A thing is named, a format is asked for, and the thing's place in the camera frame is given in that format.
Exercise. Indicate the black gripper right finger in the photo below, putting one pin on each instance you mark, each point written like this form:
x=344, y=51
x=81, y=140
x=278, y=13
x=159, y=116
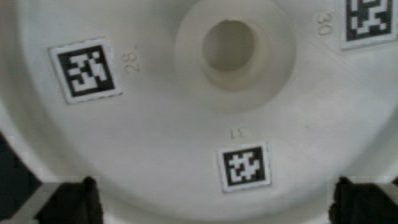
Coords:
x=365, y=203

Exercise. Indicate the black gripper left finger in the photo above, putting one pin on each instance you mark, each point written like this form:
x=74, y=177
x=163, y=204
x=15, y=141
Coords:
x=65, y=203

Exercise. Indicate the white round table top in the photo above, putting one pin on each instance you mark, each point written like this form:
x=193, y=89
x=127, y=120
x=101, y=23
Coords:
x=214, y=102

